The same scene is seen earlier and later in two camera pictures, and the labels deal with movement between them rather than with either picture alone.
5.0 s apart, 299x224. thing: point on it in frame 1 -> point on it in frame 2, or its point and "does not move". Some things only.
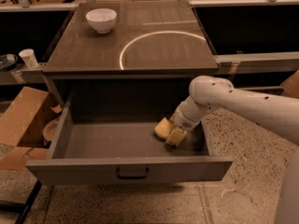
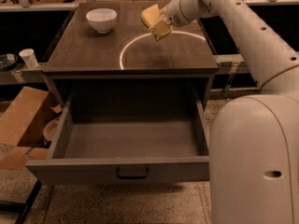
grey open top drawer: x=106 y=135 does not move
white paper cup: x=29 y=57 does not move
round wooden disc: x=49 y=129 does not move
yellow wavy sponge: x=163 y=128 -> x=150 y=15
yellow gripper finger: x=176 y=137 -> x=163 y=26
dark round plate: x=7 y=62 does not move
